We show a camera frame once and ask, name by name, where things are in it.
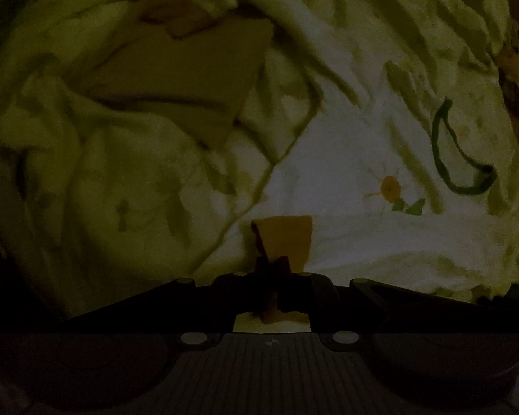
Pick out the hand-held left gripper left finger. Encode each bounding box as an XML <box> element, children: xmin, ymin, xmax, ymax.
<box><xmin>58</xmin><ymin>257</ymin><xmax>274</xmax><ymax>334</ymax></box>

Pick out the pale leaf-print bed blanket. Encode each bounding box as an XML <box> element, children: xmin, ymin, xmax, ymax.
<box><xmin>0</xmin><ymin>0</ymin><xmax>519</xmax><ymax>326</ymax></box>

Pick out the white small printed garment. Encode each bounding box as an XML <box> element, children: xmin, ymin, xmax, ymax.
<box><xmin>199</xmin><ymin>43</ymin><xmax>519</xmax><ymax>326</ymax></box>

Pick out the tan folded cloth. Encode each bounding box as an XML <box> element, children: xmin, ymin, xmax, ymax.
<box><xmin>80</xmin><ymin>0</ymin><xmax>274</xmax><ymax>148</ymax></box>

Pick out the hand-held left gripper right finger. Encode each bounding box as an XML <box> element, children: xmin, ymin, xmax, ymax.
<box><xmin>277</xmin><ymin>256</ymin><xmax>519</xmax><ymax>334</ymax></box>

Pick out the floral frilled cloth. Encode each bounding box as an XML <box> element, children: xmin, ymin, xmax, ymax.
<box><xmin>495</xmin><ymin>17</ymin><xmax>519</xmax><ymax>139</ymax></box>

